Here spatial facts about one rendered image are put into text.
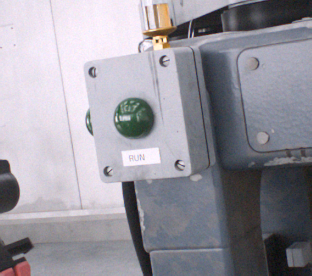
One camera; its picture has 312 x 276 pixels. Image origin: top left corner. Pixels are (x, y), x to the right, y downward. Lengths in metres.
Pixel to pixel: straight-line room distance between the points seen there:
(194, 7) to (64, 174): 6.17
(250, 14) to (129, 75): 0.17
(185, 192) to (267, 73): 0.11
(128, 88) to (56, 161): 6.42
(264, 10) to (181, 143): 0.19
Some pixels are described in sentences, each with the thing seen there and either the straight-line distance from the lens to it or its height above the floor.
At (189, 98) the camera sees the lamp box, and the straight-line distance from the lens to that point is 0.56.
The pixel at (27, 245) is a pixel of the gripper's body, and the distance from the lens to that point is 0.95.
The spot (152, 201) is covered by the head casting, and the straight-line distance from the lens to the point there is 0.62.
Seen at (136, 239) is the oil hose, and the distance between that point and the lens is 0.66.
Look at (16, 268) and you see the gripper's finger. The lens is 0.92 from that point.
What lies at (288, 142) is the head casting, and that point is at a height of 1.25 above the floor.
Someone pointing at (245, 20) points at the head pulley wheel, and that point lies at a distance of 0.70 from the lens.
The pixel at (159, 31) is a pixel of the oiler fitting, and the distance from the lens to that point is 0.63.
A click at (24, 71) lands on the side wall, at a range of 7.07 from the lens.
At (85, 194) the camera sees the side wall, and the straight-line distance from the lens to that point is 6.87.
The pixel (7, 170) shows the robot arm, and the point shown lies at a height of 1.22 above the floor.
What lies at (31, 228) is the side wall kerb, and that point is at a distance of 7.22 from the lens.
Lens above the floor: 1.31
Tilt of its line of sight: 3 degrees down
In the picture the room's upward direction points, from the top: 8 degrees counter-clockwise
